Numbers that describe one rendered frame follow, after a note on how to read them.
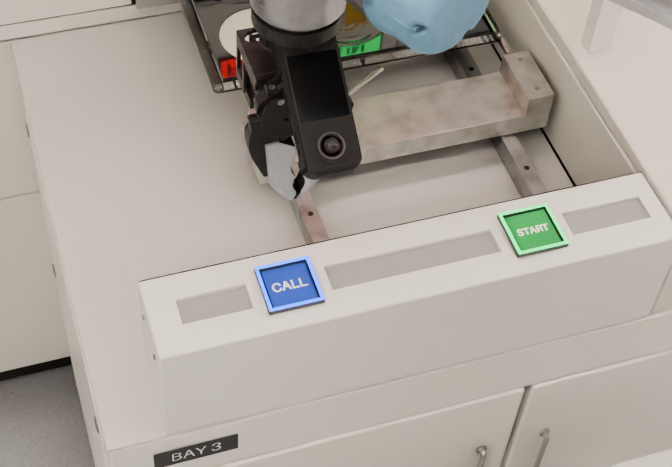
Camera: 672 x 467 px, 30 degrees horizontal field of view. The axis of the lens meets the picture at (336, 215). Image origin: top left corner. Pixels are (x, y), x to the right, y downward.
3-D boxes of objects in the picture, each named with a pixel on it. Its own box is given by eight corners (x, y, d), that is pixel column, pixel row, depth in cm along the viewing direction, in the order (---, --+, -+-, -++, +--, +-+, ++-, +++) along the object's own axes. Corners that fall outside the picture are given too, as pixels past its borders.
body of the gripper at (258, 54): (317, 66, 110) (324, -44, 101) (348, 135, 105) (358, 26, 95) (232, 82, 108) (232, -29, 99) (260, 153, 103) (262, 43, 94)
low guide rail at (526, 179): (406, -14, 174) (408, -31, 172) (419, -16, 175) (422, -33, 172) (555, 260, 144) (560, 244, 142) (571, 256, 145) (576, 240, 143)
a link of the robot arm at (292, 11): (363, -17, 92) (256, 1, 90) (359, 30, 96) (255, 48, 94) (332, -78, 97) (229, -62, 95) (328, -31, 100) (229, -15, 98)
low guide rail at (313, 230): (217, 18, 168) (217, 1, 165) (231, 16, 168) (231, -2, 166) (332, 312, 138) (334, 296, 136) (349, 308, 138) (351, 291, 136)
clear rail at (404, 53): (211, 89, 149) (210, 80, 148) (500, 36, 158) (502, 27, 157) (214, 97, 149) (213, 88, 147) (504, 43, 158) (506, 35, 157)
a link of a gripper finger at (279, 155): (278, 160, 115) (281, 87, 108) (297, 207, 111) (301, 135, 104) (245, 166, 114) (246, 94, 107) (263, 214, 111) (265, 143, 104)
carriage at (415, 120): (241, 137, 150) (241, 120, 148) (520, 83, 159) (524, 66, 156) (259, 186, 145) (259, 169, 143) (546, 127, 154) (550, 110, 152)
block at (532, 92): (499, 71, 156) (503, 53, 153) (524, 66, 156) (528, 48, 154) (524, 116, 151) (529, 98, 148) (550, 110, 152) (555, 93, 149)
